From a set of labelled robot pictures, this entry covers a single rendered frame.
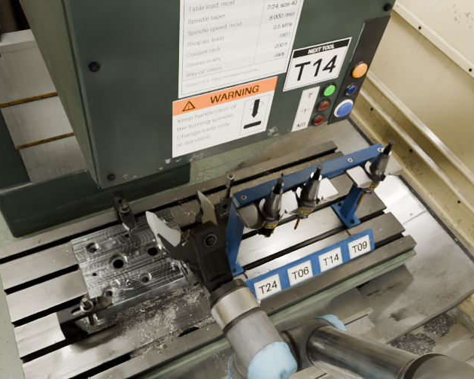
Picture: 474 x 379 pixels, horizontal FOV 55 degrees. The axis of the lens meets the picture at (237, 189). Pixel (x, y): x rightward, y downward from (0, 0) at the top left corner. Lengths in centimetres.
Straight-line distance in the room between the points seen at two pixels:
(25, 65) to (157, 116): 73
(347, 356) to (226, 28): 48
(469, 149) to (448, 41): 33
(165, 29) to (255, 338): 46
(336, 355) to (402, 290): 96
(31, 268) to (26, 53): 59
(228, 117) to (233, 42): 13
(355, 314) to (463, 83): 79
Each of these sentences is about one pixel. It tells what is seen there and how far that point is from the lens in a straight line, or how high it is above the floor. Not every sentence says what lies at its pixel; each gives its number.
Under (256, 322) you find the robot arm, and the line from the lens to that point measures 74.
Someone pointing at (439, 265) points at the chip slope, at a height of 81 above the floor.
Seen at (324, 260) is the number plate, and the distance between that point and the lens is 141.
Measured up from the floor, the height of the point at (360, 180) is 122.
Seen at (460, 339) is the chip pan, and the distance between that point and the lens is 182.
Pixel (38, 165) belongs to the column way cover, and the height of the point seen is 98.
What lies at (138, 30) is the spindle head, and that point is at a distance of 52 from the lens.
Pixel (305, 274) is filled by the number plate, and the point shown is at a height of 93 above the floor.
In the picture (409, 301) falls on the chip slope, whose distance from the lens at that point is 168.
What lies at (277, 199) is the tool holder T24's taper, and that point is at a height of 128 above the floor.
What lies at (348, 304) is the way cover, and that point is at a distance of 161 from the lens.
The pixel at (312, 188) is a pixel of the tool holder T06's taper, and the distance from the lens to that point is 112.
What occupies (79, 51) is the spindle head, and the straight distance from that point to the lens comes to 51.
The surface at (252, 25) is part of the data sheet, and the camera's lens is 58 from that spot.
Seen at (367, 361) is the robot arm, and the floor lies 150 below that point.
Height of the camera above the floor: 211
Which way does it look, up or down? 52 degrees down
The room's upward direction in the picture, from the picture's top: 11 degrees clockwise
